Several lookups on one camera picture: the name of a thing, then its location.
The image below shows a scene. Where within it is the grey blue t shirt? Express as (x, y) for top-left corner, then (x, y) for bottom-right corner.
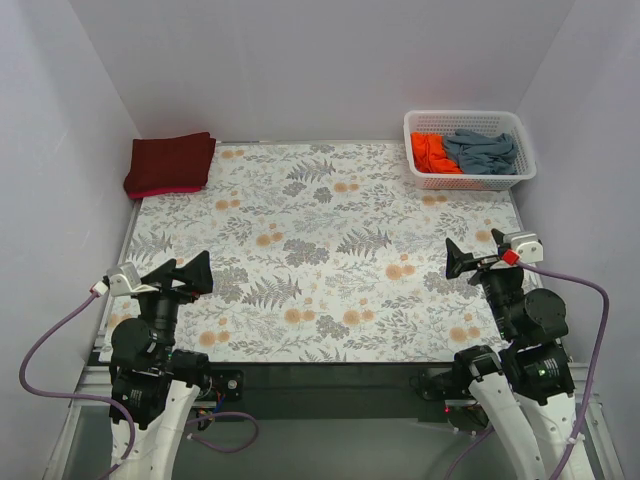
(443, 129), (519, 175)

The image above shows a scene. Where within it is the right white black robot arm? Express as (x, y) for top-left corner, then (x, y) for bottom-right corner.
(445, 230), (594, 479)

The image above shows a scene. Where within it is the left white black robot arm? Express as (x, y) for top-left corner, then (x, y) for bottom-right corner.
(107, 251), (214, 479)

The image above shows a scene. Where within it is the crumpled orange t shirt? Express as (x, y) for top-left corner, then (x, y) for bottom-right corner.
(410, 132), (462, 174)

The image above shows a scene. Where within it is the folded dark red shirt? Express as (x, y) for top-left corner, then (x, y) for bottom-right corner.
(123, 132), (216, 200)

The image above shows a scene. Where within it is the floral patterned table mat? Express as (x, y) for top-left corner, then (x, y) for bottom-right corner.
(125, 144), (519, 362)

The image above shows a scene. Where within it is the white plastic mesh basket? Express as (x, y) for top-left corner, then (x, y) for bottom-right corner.
(403, 110), (537, 191)

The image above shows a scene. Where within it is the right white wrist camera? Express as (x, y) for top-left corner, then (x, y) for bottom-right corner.
(502, 232), (544, 265)

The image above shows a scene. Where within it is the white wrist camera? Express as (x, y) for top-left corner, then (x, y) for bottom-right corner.
(106, 262), (158, 297)
(502, 232), (544, 265)

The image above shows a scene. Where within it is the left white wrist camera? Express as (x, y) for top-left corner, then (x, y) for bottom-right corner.
(106, 262), (158, 297)

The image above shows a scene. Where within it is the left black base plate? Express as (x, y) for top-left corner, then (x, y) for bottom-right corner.
(197, 369), (245, 402)

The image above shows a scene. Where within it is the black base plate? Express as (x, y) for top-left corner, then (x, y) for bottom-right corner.
(416, 368), (467, 400)
(197, 369), (245, 402)

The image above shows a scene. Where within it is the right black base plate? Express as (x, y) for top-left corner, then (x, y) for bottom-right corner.
(416, 368), (467, 400)

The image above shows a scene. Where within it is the aluminium front rail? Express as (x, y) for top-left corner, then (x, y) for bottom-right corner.
(72, 344), (601, 411)

